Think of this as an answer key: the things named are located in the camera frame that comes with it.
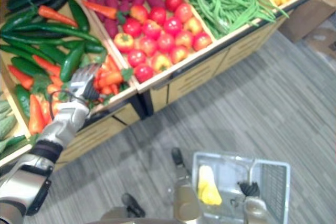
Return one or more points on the wooden vegetable display stand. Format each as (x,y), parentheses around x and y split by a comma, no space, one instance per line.
(199,77)

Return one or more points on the light green gourd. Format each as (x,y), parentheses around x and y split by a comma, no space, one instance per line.
(6,125)
(4,107)

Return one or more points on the yellow vegetable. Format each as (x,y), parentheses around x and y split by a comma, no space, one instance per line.
(208,188)

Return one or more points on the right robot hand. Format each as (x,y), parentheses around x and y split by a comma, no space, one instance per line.
(249,188)

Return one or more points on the dark right robot foot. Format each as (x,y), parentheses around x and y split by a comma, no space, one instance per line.
(177,155)

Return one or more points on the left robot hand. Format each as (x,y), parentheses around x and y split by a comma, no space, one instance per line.
(85,75)

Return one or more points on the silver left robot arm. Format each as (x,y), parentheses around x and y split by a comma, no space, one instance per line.
(63,125)

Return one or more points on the long green cucumber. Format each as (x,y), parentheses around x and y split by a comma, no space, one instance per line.
(52,29)
(15,20)
(29,52)

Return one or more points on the dark robot foot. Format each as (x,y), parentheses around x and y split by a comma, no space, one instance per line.
(132,204)
(177,155)

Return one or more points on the green chili pepper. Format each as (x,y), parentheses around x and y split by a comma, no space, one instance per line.
(78,16)
(93,48)
(72,62)

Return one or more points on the yellow red bell pepper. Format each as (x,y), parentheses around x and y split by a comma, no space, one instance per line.
(124,42)
(161,62)

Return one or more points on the orange carrot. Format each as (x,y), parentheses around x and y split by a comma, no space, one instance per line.
(101,9)
(35,116)
(47,65)
(111,64)
(113,78)
(56,15)
(19,77)

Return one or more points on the silver right robot leg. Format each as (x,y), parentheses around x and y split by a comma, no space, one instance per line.
(185,197)

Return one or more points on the green long beans pile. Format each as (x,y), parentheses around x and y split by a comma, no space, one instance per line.
(225,1)

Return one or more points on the dark left robot foot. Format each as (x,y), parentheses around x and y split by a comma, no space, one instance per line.
(132,204)

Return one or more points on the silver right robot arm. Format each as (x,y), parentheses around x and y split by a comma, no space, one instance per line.
(254,209)

